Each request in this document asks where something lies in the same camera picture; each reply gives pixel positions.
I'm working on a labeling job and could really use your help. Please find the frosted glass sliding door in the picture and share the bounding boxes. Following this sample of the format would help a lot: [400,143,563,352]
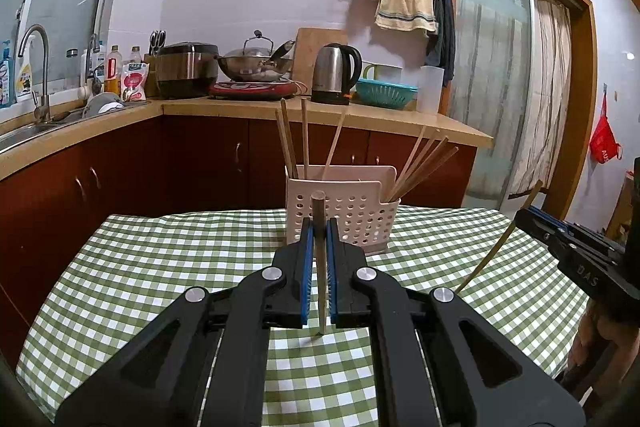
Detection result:
[447,0,536,208]

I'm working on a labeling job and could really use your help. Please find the red plastic bag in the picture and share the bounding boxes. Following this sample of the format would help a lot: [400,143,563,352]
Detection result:
[589,94,623,165]

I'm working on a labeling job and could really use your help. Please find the striped beige curtain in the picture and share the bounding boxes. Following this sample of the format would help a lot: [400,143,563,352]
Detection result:
[510,0,572,198]

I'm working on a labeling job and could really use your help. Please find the dark hanging cloth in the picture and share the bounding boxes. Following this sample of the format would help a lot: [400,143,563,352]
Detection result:
[426,0,456,88]

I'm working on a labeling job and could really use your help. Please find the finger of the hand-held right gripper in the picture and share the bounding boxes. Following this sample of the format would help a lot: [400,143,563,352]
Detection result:
[529,205,576,233]
[514,208,567,260]

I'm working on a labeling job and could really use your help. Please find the beige perforated utensil holder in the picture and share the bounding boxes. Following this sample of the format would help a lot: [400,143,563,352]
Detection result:
[285,164,402,255]

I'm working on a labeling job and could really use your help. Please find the steel kitchen faucet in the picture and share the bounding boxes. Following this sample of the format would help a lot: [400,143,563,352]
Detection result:
[19,24,53,124]

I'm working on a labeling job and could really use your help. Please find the steel wok with lid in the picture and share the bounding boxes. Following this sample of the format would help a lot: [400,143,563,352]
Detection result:
[217,29,297,82]

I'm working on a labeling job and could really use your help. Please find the yellow-capped oil bottle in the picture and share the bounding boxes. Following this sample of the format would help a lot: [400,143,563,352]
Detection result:
[106,45,123,95]

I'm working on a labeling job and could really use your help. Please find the wooden knife block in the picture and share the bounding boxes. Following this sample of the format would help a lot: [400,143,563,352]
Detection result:
[144,53,160,98]

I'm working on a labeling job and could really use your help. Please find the dark rice cooker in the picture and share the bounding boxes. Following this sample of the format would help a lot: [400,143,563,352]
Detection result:
[155,42,221,100]

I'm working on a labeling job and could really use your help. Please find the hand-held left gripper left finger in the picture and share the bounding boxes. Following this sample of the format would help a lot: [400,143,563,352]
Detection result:
[54,217,316,427]

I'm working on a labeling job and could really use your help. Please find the white plastic cup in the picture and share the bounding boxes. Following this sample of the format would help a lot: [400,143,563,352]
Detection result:
[416,66,446,114]

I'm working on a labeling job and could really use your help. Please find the wooden countertop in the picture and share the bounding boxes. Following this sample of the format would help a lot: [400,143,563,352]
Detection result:
[0,94,496,180]

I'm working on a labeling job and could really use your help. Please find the red and white pouch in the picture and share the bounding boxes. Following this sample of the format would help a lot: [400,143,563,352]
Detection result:
[120,62,150,102]

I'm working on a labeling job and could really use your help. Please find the green checked tablecloth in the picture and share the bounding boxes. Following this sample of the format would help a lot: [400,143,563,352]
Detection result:
[15,205,593,427]

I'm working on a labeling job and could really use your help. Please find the small steel faucet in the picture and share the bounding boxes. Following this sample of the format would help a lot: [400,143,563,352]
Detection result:
[86,34,103,95]

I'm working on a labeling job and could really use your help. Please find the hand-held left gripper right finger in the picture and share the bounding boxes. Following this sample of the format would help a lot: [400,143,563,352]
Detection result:
[325,217,586,427]

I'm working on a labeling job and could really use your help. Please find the person's right forearm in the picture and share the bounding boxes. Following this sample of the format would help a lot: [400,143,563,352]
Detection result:
[572,299,640,410]

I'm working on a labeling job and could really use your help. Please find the wooden door frame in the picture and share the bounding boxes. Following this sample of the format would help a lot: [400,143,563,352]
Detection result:
[438,0,598,220]

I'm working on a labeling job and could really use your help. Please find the red kitchen cabinets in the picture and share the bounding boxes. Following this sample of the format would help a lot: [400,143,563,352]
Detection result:
[0,114,478,358]

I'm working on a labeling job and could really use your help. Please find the white mug with green handle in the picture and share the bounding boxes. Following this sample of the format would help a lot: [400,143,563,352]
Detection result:
[361,63,403,85]

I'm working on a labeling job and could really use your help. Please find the red induction cooker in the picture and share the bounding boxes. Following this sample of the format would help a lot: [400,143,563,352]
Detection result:
[208,79,298,102]

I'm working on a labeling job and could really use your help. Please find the teal plastic colander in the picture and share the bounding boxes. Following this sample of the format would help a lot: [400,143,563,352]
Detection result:
[356,78,420,110]

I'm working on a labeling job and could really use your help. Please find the yellow label cleaner bottle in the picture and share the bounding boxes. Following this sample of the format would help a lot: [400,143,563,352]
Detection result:
[15,34,36,100]

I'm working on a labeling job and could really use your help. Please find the steel electric kettle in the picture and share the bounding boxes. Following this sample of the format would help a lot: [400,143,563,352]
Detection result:
[311,43,363,105]

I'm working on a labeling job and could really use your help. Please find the wooden cutting board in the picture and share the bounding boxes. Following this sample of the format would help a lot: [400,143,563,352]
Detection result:
[291,28,348,95]

